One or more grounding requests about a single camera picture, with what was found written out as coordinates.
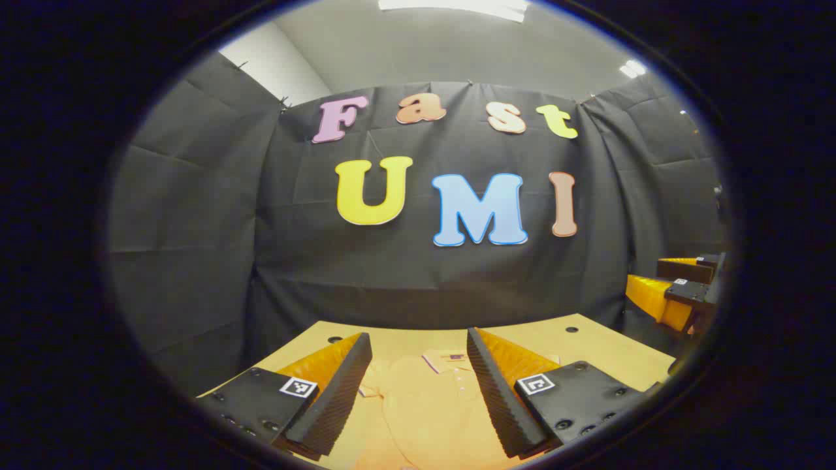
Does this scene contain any black backdrop cloth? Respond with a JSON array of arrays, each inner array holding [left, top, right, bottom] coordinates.
[[108, 52, 729, 399]]

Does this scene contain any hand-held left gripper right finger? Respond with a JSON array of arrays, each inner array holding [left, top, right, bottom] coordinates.
[[466, 326, 660, 459]]

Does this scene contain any orange T-shirt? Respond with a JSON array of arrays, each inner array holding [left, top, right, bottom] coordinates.
[[330, 349, 562, 470]]

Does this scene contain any long ceiling light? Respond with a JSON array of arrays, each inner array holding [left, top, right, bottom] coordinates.
[[378, 0, 531, 23]]

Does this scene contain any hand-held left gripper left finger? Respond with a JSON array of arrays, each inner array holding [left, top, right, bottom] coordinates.
[[196, 332, 373, 461]]

